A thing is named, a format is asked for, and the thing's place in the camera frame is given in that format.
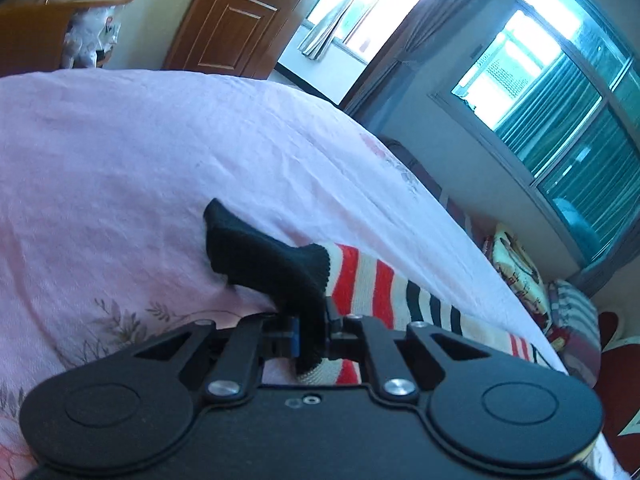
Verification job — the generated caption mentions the pink floral bed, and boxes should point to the pink floral bed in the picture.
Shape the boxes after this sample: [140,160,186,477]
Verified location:
[0,69,626,480]

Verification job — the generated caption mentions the brown wooden door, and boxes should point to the brown wooden door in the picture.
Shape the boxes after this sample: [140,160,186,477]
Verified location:
[164,0,332,81]

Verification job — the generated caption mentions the wooden desk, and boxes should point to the wooden desk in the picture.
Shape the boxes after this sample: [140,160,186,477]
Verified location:
[0,0,137,79]

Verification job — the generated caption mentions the red printed cloth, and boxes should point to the red printed cloth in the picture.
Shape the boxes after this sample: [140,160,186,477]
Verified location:
[594,310,640,461]

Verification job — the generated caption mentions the grey curtain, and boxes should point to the grey curtain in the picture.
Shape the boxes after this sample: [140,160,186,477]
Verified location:
[342,0,542,127]

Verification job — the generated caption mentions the printed folded blanket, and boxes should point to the printed folded blanket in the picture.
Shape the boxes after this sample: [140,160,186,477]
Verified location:
[482,222,552,342]

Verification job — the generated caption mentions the white plastic bag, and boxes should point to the white plastic bag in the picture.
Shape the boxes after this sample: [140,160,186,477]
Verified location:
[64,4,124,70]

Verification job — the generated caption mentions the large grey-framed window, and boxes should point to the large grey-framed window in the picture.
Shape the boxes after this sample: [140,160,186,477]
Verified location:
[427,0,640,273]

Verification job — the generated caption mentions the red white black striped sweater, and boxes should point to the red white black striped sweater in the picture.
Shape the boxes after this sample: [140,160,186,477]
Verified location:
[202,198,551,387]

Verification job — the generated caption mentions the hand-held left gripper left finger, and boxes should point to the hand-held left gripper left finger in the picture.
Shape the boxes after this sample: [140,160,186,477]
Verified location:
[131,312,302,402]

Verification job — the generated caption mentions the light sheer curtain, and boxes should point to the light sheer curtain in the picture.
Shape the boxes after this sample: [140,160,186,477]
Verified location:
[299,0,397,61]

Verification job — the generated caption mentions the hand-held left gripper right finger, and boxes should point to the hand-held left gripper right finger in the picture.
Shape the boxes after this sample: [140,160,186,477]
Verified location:
[326,299,492,402]

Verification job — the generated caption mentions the striped grey pillow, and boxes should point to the striped grey pillow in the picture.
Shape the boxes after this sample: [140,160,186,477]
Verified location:
[545,280,602,387]

